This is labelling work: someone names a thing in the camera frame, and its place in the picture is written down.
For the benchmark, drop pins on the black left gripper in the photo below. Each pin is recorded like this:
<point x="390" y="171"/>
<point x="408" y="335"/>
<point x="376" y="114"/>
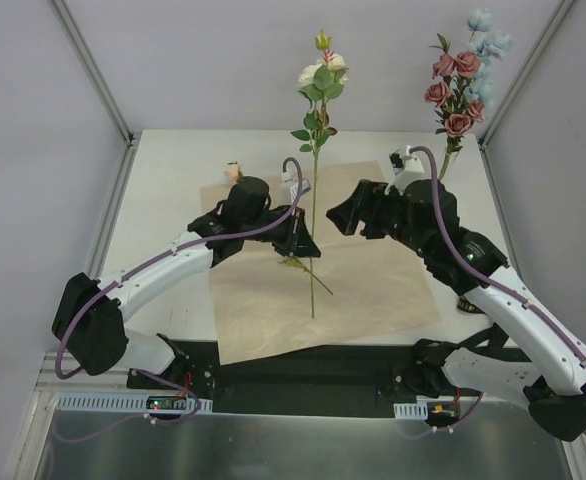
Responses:
<point x="287" y="229"/>

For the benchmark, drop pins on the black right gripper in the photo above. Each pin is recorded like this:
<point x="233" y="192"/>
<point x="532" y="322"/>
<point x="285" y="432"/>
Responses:
<point x="373" y="209"/>

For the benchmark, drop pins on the peach wrapping paper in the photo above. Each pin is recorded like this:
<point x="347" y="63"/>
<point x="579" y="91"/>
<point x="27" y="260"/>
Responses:
<point x="263" y="307"/>

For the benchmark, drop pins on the pink flowers green leaves bunch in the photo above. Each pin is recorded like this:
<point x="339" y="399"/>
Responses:
<point x="234" y="174"/>

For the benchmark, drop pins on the cream rose stem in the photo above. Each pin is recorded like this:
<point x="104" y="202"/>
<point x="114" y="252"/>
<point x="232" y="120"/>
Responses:
<point x="319" y="83"/>

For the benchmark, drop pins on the dusty pink rose stem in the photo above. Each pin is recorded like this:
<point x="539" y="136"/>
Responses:
<point x="457" y="106"/>

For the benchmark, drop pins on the black printed ribbon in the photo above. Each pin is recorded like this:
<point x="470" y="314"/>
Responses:
<point x="467" y="307"/>

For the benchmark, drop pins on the blue artificial flower stem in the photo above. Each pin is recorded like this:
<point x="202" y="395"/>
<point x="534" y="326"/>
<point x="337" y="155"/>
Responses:
<point x="489" y="45"/>

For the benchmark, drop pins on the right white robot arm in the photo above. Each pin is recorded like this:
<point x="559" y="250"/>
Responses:
<point x="479" y="271"/>

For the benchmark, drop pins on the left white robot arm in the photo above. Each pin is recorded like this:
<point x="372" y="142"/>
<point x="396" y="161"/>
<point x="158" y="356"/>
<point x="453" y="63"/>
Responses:
<point x="90" y="320"/>

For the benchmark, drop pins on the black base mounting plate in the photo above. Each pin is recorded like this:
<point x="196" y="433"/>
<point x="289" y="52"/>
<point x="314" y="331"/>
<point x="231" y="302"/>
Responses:
<point x="357" y="381"/>

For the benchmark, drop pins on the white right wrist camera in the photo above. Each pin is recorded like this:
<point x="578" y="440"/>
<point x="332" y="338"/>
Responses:
<point x="407" y="168"/>

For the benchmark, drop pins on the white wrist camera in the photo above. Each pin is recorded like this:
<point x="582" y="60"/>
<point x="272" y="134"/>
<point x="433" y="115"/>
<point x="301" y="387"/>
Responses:
<point x="289" y="188"/>
<point x="407" y="168"/>

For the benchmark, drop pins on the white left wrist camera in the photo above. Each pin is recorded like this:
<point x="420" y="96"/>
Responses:
<point x="289" y="188"/>

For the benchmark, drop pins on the right white cable duct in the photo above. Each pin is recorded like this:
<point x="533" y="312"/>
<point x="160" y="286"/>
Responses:
<point x="411" y="411"/>

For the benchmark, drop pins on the white cable duct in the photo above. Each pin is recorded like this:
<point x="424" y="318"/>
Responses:
<point x="411" y="411"/>
<point x="131" y="403"/>

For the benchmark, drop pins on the left white cable duct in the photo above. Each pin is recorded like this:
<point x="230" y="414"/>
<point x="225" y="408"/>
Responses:
<point x="131" y="403"/>

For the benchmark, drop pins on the left aluminium frame post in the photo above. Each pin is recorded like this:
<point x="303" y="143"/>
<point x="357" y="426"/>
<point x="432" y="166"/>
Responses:
<point x="78" y="43"/>

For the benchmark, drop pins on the front aluminium rail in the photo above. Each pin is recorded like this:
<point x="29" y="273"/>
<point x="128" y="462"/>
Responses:
<point x="63" y="370"/>

